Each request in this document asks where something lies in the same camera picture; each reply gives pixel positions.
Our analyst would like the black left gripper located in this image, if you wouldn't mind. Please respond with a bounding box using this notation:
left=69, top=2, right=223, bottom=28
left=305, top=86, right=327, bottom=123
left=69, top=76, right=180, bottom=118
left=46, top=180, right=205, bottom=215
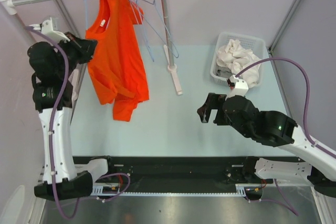
left=52, top=31, right=97, bottom=78

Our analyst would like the grey t shirt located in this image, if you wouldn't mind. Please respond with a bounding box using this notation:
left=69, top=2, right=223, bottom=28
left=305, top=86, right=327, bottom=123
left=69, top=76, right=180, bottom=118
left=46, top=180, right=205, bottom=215
left=215, top=67, right=232, bottom=79

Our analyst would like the orange t shirt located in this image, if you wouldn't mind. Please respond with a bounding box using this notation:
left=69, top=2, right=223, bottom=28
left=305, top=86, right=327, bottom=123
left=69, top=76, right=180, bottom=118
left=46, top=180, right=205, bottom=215
left=86, top=0, right=149, bottom=122

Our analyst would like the white t shirt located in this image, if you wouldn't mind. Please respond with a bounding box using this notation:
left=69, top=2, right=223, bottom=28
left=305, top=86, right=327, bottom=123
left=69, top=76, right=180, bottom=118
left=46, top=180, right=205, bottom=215
left=215, top=39, right=260, bottom=88

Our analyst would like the blue wire hanger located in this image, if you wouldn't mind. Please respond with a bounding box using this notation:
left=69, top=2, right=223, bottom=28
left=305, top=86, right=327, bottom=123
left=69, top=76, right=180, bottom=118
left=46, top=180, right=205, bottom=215
left=152, top=0, right=180, bottom=59

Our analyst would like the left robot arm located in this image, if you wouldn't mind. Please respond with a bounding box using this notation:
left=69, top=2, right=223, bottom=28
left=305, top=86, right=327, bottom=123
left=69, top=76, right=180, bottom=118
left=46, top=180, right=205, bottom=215
left=27, top=32, right=116, bottom=201

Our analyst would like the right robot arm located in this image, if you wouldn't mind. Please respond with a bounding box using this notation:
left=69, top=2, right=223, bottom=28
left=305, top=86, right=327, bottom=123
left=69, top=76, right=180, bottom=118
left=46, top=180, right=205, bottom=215
left=197, top=93, right=335, bottom=197

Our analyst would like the white plastic basket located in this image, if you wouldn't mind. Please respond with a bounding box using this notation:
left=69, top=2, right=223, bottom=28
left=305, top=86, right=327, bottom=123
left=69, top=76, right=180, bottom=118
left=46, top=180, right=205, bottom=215
left=210, top=32, right=266, bottom=85

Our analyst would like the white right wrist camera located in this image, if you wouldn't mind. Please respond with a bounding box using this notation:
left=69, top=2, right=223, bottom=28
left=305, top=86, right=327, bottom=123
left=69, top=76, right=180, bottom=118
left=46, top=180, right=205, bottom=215
left=226, top=75, right=249, bottom=99

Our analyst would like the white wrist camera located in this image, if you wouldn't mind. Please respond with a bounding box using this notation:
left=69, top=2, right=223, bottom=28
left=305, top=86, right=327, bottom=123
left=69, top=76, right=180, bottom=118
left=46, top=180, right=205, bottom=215
left=30, top=16, right=70, bottom=43
left=226, top=75, right=249, bottom=99

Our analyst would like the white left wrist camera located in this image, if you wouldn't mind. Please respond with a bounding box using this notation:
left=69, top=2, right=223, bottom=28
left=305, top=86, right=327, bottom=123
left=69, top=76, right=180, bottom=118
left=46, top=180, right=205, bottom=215
left=30, top=16, right=70, bottom=43

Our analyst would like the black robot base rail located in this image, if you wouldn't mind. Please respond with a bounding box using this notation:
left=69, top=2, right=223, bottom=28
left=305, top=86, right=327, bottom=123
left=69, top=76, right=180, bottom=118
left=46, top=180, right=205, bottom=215
left=73, top=155, right=266, bottom=201

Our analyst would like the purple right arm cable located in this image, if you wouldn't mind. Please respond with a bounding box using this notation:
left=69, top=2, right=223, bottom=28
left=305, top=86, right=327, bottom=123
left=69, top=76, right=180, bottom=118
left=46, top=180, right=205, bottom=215
left=235, top=57, right=336, bottom=161

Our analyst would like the grey slotted cable duct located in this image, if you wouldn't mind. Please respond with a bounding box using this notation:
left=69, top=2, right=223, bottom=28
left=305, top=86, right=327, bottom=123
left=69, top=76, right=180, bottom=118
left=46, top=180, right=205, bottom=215
left=91, top=183, right=263, bottom=198

